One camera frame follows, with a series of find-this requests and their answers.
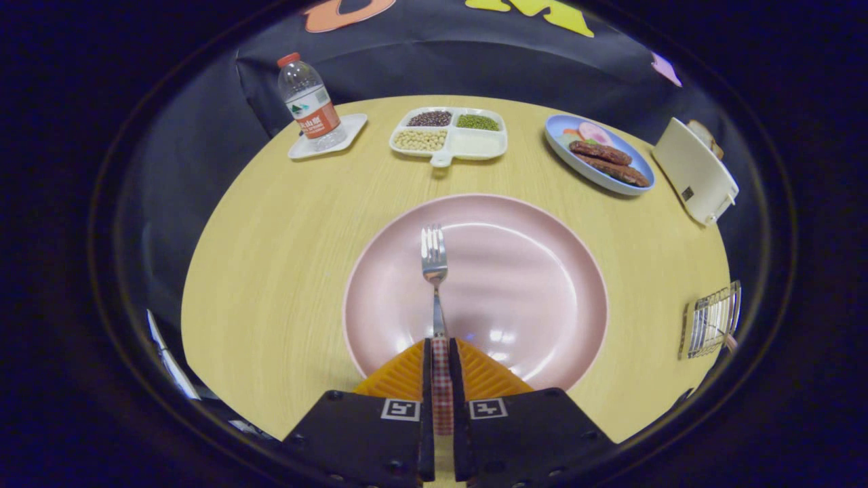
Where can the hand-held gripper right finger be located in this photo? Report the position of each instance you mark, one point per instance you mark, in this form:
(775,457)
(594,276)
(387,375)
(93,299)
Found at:
(529,434)

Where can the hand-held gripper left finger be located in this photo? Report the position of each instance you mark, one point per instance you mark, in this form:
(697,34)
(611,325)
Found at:
(366,434)

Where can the pink round plate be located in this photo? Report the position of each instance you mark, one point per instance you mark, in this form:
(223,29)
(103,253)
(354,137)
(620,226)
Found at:
(522,271)

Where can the white flat panel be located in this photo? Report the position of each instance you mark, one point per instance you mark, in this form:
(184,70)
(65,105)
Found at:
(173,366)

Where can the brown meat strip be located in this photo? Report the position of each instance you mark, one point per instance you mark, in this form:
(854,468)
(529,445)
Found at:
(600,152)
(617,173)

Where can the blue food plate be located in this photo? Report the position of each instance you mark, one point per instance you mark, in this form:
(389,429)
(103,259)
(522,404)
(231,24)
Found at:
(559,152)

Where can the white divided bean dish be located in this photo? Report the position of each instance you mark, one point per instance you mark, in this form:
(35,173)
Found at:
(475,144)

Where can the orange carrot slice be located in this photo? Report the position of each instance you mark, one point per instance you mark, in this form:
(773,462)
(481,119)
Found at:
(571,133)

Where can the white square coaster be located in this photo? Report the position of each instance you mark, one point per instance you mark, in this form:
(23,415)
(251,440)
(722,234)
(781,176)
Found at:
(352,129)

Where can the pink ham slice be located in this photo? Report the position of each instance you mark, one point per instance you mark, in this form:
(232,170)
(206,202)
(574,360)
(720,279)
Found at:
(595,132)

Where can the white toaster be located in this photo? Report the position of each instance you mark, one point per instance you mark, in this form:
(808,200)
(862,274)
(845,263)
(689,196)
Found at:
(692,169)

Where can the clear plastic water bottle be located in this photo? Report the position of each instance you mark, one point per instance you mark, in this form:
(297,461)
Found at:
(312,108)

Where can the toast bread slice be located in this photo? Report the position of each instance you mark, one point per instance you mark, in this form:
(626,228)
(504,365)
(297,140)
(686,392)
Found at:
(706,137)

